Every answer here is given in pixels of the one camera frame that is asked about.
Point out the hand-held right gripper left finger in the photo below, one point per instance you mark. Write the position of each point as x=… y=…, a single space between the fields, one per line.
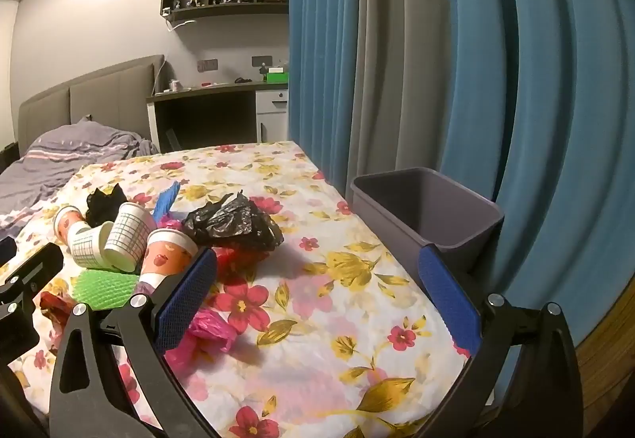
x=188 y=299

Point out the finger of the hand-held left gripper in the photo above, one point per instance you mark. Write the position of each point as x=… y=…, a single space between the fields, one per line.
x=6 y=250
x=34 y=269

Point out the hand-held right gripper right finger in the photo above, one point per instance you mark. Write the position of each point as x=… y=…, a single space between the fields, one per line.
x=449 y=299

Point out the pink plastic bag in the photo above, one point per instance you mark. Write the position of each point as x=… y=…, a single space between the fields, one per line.
x=213 y=331

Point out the orange print paper cup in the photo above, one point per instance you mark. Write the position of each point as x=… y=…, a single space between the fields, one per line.
x=166 y=254
x=67 y=222

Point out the grid print paper cup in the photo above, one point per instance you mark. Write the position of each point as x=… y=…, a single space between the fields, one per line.
x=129 y=234
x=89 y=247

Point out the green foam net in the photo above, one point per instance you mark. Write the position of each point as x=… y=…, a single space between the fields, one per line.
x=104 y=289

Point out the large black plastic bag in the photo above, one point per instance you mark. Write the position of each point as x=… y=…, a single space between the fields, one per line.
x=233 y=222

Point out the small black bag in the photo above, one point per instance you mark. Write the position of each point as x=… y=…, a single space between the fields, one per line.
x=104 y=204

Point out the grey purple plastic bin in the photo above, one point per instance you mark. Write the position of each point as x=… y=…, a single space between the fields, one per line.
x=392 y=219

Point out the blue foam net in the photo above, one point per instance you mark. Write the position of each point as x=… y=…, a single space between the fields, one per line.
x=166 y=202

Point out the dark bedside object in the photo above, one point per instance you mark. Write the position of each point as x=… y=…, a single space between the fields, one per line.
x=7 y=157

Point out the grey striped blanket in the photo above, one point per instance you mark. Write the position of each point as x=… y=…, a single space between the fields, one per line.
x=59 y=155

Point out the floral bed sheet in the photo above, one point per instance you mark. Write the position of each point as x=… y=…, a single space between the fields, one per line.
x=307 y=309

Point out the grey padded headboard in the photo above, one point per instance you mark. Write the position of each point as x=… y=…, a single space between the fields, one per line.
x=99 y=95

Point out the white drawer cabinet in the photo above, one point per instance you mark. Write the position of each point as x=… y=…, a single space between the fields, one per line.
x=272 y=113

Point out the dark top desk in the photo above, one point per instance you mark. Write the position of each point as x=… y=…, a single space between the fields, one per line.
x=198 y=93

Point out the green box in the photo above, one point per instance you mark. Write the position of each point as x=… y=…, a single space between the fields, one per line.
x=277 y=77

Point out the grey curtain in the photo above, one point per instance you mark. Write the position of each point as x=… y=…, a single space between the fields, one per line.
x=397 y=46

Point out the wall socket panel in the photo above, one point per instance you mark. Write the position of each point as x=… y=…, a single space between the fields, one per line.
x=262 y=60
x=207 y=65

